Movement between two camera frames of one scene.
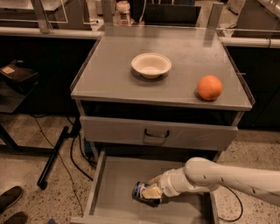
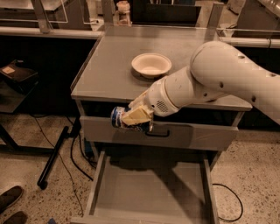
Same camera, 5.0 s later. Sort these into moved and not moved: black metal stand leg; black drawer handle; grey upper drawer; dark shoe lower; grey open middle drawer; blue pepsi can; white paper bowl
Moved: blue pepsi can
Not moved: dark shoe lower; black metal stand leg; grey upper drawer; grey open middle drawer; black drawer handle; white paper bowl
